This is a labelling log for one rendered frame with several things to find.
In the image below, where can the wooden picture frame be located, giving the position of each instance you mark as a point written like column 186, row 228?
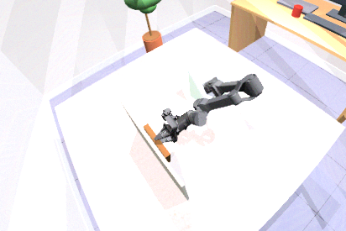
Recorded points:
column 162, row 149

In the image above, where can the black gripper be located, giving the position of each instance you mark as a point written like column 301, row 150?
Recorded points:
column 172, row 129

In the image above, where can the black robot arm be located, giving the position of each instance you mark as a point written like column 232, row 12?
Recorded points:
column 250, row 85

